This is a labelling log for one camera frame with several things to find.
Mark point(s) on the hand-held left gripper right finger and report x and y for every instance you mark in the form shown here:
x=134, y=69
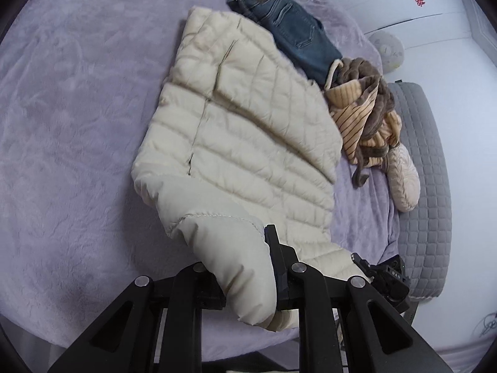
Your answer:
x=281, y=272

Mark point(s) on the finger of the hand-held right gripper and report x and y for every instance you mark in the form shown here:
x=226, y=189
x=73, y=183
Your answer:
x=362, y=264

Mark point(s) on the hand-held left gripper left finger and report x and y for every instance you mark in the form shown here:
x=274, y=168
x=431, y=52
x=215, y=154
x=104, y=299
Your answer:
x=186, y=291

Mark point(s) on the cream puffer jacket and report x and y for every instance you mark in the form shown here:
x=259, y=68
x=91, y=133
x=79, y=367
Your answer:
x=240, y=143

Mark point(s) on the cream round pleated cushion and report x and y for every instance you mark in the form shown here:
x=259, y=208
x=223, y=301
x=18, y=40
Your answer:
x=405, y=182

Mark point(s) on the grey quilted headboard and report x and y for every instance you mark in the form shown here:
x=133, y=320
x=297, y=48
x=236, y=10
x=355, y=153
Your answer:
x=427, y=163

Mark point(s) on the striped brown plush robe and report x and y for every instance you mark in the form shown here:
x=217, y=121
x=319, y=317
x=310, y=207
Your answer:
x=357, y=124

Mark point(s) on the purple plush blanket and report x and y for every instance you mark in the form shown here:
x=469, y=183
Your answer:
x=77, y=124

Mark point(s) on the white round patterned cushion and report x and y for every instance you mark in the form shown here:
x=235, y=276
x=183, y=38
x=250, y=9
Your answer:
x=388, y=50

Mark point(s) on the blue jeans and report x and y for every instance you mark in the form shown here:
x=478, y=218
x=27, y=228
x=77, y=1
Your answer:
x=295, y=27

